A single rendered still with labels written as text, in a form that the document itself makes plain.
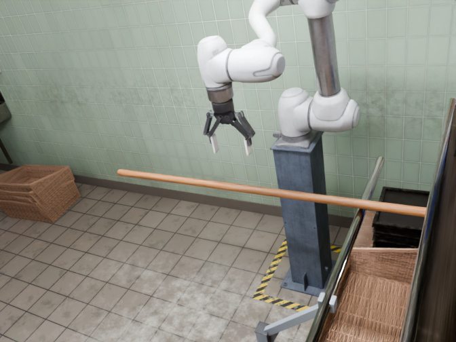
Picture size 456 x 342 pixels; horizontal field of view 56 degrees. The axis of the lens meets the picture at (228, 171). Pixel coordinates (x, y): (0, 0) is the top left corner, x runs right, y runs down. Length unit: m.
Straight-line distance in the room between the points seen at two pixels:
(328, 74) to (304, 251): 1.11
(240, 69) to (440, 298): 0.84
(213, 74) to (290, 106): 0.75
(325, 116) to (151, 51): 1.54
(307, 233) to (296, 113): 0.74
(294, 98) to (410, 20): 0.73
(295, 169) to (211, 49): 1.02
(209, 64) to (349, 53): 1.28
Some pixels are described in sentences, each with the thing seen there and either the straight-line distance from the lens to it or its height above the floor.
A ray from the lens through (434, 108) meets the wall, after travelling 2.60.
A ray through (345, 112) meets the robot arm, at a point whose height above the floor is 1.20.
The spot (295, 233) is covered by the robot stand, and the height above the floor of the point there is 0.43.
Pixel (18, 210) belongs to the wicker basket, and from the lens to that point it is 4.29.
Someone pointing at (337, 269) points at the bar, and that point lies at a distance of 1.28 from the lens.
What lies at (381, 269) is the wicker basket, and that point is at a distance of 2.01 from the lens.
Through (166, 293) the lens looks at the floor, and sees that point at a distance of 2.99.
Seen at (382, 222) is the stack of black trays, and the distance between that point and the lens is 1.98.
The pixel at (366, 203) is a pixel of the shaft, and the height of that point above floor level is 1.20.
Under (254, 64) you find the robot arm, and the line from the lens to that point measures 1.33.
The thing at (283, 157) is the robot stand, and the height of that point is 0.94.
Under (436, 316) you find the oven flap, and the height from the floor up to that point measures 1.41.
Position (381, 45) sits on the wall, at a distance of 2.50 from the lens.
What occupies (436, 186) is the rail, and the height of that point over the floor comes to 1.43.
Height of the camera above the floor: 2.09
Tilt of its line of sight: 31 degrees down
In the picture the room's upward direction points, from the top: 12 degrees counter-clockwise
